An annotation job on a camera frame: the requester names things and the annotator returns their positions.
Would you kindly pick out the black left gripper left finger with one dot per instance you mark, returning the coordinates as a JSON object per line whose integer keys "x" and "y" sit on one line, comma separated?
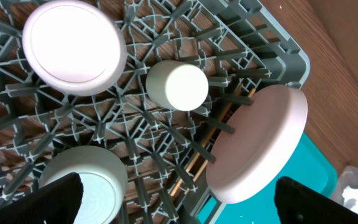
{"x": 57, "y": 202}

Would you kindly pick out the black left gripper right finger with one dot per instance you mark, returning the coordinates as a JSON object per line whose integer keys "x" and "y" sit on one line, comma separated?
{"x": 298, "y": 204}

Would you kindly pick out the grey plastic dishwasher rack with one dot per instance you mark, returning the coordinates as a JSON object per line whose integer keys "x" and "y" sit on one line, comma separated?
{"x": 233, "y": 42}

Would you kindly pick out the grey ceramic bowl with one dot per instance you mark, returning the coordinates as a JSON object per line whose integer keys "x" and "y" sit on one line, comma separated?
{"x": 104, "y": 179}

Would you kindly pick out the cream white cup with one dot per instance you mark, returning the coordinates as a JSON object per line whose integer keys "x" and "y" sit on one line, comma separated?
{"x": 176, "y": 85}

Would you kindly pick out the pink small bowl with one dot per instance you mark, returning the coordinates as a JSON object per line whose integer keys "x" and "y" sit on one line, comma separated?
{"x": 74, "y": 47}

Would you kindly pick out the white plate with food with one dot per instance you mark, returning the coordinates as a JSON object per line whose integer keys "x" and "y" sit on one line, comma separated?
{"x": 265, "y": 136}

